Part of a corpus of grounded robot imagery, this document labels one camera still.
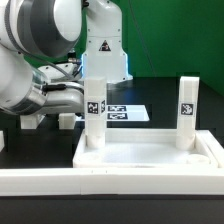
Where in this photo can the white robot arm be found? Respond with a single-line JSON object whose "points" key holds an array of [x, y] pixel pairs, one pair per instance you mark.
{"points": [[51, 28]]}

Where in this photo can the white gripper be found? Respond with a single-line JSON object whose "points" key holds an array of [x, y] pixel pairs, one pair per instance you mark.
{"points": [[63, 94]]}

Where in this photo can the white marker base plate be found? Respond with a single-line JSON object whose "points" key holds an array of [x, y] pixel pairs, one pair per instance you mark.
{"points": [[120, 112]]}

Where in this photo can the white front obstacle wall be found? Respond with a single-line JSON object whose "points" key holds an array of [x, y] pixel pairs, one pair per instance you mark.
{"points": [[110, 181]]}

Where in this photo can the white desk top tray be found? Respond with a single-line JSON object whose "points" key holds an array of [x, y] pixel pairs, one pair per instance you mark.
{"points": [[149, 148]]}

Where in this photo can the white obstacle wall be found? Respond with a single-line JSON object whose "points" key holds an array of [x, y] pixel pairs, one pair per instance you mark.
{"points": [[2, 142], [110, 181]]}

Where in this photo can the white left obstacle wall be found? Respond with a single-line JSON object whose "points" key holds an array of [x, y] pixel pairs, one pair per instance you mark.
{"points": [[2, 142]]}

